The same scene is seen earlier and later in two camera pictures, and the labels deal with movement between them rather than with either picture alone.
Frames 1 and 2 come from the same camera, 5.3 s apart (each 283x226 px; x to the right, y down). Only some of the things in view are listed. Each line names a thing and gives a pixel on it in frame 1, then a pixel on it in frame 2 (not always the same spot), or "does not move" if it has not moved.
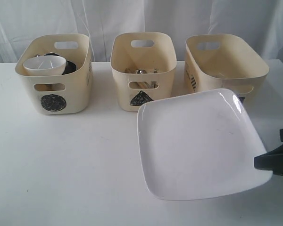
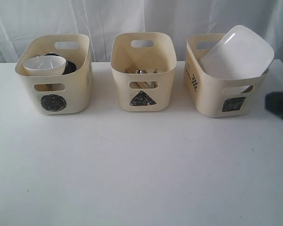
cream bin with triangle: x=162 y=57 does not move
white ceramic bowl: x=45 y=66 does not move
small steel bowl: x=70 y=67 does not move
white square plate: x=198 y=144 -> x=242 y=53
